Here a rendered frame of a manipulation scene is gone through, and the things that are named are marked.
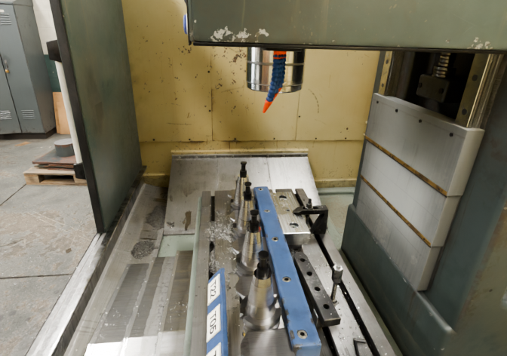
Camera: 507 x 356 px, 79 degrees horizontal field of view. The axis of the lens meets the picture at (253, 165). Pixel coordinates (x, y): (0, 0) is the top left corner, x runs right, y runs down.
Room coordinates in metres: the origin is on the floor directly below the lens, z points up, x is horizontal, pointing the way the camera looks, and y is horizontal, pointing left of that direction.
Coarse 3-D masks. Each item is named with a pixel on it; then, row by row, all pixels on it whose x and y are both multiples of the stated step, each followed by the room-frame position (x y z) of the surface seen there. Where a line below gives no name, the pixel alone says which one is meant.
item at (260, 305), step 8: (256, 272) 0.35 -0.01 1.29; (256, 280) 0.34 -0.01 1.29; (264, 280) 0.33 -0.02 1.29; (256, 288) 0.33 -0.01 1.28; (264, 288) 0.33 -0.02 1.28; (272, 288) 0.34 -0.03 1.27; (248, 296) 0.34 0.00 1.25; (256, 296) 0.33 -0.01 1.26; (264, 296) 0.33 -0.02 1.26; (272, 296) 0.34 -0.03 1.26; (248, 304) 0.34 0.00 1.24; (256, 304) 0.33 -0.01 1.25; (264, 304) 0.33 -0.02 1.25; (272, 304) 0.34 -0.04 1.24; (248, 312) 0.33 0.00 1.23; (256, 312) 0.33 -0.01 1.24; (264, 312) 0.33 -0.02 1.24; (272, 312) 0.33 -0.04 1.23
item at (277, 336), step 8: (280, 328) 0.32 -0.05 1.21; (248, 336) 0.30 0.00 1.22; (256, 336) 0.30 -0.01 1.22; (264, 336) 0.30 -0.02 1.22; (272, 336) 0.31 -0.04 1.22; (280, 336) 0.31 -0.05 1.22; (288, 336) 0.31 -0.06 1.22; (240, 344) 0.29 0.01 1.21; (248, 344) 0.29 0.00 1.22; (256, 344) 0.29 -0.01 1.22; (264, 344) 0.29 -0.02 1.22; (272, 344) 0.29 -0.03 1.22; (280, 344) 0.29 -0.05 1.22; (288, 344) 0.29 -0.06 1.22; (248, 352) 0.28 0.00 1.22; (256, 352) 0.28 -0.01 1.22; (264, 352) 0.28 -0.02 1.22; (272, 352) 0.28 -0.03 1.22; (280, 352) 0.28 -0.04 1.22; (288, 352) 0.28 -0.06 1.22
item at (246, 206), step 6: (252, 198) 0.56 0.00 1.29; (246, 204) 0.55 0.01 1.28; (252, 204) 0.56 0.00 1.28; (240, 210) 0.56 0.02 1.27; (246, 210) 0.55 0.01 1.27; (240, 216) 0.55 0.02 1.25; (246, 216) 0.55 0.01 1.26; (240, 222) 0.55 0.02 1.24; (246, 222) 0.55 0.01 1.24; (240, 228) 0.55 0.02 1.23; (246, 228) 0.54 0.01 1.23
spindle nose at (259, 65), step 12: (252, 48) 0.84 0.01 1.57; (252, 60) 0.84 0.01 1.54; (264, 60) 0.81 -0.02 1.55; (288, 60) 0.81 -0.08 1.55; (300, 60) 0.83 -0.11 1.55; (252, 72) 0.84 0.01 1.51; (264, 72) 0.81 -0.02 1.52; (288, 72) 0.81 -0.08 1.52; (300, 72) 0.84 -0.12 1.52; (252, 84) 0.84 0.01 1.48; (264, 84) 0.81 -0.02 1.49; (288, 84) 0.81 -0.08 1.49; (300, 84) 0.85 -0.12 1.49
